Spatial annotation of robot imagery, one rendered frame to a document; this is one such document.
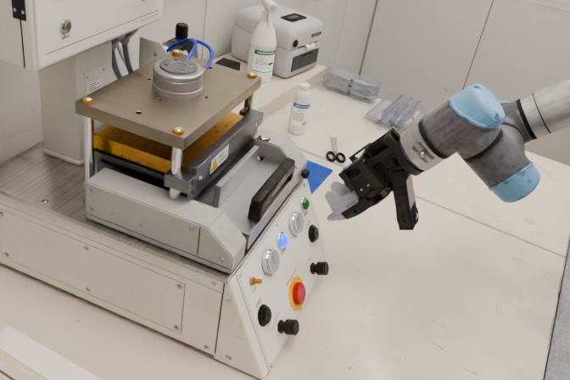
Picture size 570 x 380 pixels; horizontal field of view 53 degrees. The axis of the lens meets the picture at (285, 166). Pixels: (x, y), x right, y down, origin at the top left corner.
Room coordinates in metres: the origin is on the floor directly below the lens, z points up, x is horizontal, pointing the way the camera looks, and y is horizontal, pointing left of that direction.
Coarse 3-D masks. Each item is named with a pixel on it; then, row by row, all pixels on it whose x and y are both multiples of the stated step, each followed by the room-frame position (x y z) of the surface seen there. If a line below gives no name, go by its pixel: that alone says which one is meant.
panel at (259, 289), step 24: (288, 216) 0.82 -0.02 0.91; (312, 216) 0.91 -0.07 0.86; (264, 240) 0.73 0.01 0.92; (288, 240) 0.80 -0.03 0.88; (312, 240) 0.87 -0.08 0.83; (288, 264) 0.77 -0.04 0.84; (264, 288) 0.68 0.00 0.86; (288, 288) 0.74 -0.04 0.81; (312, 288) 0.82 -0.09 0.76; (288, 312) 0.72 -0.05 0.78; (264, 336) 0.63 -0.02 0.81
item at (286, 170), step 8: (288, 160) 0.84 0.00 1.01; (280, 168) 0.81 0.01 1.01; (288, 168) 0.82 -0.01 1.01; (272, 176) 0.78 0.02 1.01; (280, 176) 0.79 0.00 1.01; (288, 176) 0.84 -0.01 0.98; (264, 184) 0.76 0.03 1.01; (272, 184) 0.76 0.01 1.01; (280, 184) 0.78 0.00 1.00; (264, 192) 0.73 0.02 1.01; (272, 192) 0.75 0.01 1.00; (256, 200) 0.71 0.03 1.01; (264, 200) 0.72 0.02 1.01; (256, 208) 0.71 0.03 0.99; (248, 216) 0.71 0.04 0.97; (256, 216) 0.71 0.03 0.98
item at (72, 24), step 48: (0, 0) 0.73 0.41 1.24; (48, 0) 0.74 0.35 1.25; (96, 0) 0.84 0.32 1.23; (144, 0) 0.96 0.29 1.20; (0, 48) 0.73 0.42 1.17; (48, 48) 0.74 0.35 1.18; (96, 48) 0.88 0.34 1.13; (144, 48) 1.02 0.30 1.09; (48, 96) 0.85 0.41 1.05; (48, 144) 0.85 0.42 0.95
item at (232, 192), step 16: (240, 160) 0.81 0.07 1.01; (256, 160) 0.87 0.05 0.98; (224, 176) 0.76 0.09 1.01; (240, 176) 0.80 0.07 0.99; (256, 176) 0.84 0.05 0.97; (208, 192) 0.76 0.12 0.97; (224, 192) 0.74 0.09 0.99; (240, 192) 0.78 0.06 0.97; (256, 192) 0.79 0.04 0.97; (288, 192) 0.84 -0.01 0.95; (224, 208) 0.73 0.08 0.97; (240, 208) 0.74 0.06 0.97; (272, 208) 0.76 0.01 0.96; (240, 224) 0.70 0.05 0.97; (256, 224) 0.70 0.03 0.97
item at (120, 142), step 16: (112, 128) 0.78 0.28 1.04; (224, 128) 0.85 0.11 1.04; (96, 144) 0.76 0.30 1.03; (112, 144) 0.75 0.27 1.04; (128, 144) 0.74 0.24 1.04; (144, 144) 0.75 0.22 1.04; (160, 144) 0.76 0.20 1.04; (192, 144) 0.78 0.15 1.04; (208, 144) 0.79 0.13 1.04; (112, 160) 0.75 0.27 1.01; (128, 160) 0.74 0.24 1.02; (144, 160) 0.73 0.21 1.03; (160, 160) 0.72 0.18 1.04; (192, 160) 0.73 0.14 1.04; (160, 176) 0.72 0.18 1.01
